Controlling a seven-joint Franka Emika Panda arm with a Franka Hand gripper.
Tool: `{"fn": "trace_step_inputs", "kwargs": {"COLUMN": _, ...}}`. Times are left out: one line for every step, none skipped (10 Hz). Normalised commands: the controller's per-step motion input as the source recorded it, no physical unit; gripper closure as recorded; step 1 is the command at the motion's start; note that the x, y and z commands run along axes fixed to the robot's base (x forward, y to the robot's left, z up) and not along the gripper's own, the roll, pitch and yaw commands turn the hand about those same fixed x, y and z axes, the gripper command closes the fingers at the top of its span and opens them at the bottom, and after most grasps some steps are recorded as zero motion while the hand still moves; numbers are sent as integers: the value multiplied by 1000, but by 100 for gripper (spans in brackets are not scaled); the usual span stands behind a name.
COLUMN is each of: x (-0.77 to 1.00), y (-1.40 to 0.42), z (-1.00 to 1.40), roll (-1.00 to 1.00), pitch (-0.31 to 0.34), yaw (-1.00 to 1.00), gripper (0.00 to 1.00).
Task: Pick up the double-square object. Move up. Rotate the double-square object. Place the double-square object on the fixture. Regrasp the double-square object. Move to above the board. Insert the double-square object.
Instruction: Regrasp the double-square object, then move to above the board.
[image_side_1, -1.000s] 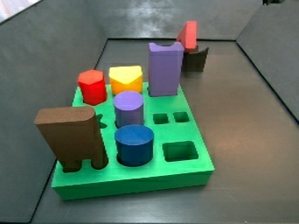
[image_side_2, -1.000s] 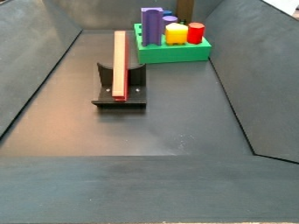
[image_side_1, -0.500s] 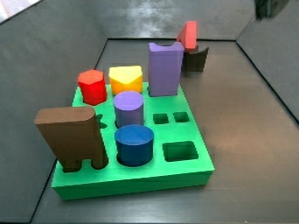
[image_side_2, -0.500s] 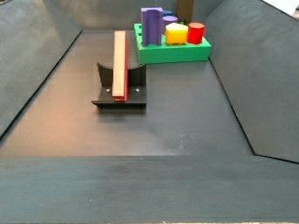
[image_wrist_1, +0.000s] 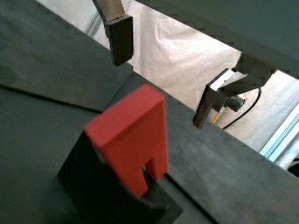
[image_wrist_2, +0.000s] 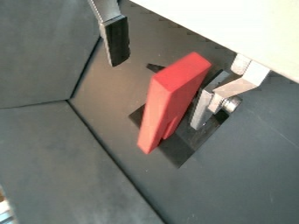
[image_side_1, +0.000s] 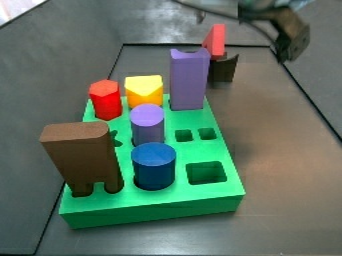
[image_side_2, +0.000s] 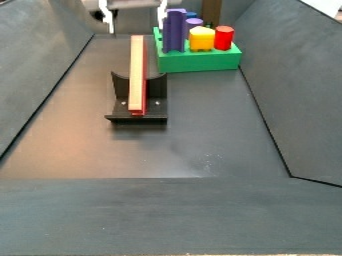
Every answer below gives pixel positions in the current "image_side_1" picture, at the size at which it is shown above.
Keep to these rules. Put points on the red double-square block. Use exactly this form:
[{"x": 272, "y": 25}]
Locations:
[{"x": 214, "y": 41}]

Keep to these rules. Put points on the red hexagon block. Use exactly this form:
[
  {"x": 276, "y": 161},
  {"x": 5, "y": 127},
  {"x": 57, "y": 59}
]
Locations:
[{"x": 104, "y": 94}]

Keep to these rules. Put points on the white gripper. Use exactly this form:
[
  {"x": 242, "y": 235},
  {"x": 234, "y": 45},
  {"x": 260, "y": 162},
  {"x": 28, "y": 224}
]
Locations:
[{"x": 224, "y": 8}]

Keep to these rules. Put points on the blue cylinder block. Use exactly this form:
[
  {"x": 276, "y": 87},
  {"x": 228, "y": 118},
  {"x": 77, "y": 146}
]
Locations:
[{"x": 154, "y": 165}]

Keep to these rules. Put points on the green shape-sorter board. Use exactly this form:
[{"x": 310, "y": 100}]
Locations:
[{"x": 183, "y": 178}]

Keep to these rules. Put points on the brown rounded block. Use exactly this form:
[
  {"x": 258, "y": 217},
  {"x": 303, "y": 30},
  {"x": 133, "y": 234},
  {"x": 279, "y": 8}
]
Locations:
[{"x": 81, "y": 151}]

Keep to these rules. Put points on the purple cylinder block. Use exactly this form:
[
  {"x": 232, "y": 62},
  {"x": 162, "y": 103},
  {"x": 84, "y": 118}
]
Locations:
[{"x": 147, "y": 124}]

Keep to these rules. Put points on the black curved holder stand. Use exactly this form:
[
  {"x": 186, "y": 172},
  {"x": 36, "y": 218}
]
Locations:
[{"x": 222, "y": 69}]

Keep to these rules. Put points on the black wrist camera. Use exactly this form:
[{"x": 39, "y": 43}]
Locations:
[{"x": 292, "y": 30}]

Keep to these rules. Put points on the tall purple arch block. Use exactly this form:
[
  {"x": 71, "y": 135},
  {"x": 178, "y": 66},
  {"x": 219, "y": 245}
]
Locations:
[{"x": 188, "y": 72}]

